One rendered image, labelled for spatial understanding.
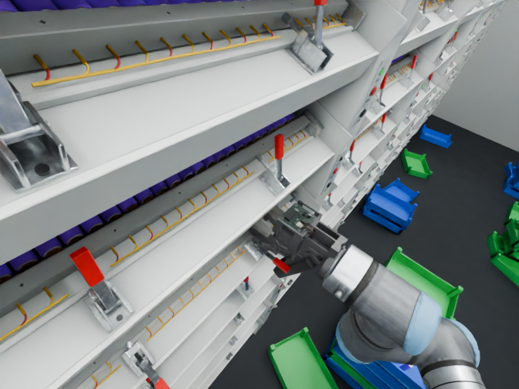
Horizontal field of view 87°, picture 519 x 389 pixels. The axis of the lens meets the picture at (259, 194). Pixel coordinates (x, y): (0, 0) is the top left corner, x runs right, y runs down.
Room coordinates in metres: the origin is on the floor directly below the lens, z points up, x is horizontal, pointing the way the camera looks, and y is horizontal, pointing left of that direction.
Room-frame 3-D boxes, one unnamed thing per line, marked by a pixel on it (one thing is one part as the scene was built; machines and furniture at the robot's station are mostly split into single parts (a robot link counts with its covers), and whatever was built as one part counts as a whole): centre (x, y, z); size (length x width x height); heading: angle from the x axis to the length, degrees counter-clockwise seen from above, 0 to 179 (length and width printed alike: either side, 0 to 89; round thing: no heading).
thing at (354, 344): (0.23, -0.27, 0.86); 0.12 x 0.09 x 0.12; 94
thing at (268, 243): (0.32, -0.04, 0.95); 0.09 x 0.05 x 0.02; 66
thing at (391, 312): (0.23, -0.25, 0.97); 0.12 x 0.09 x 0.10; 60
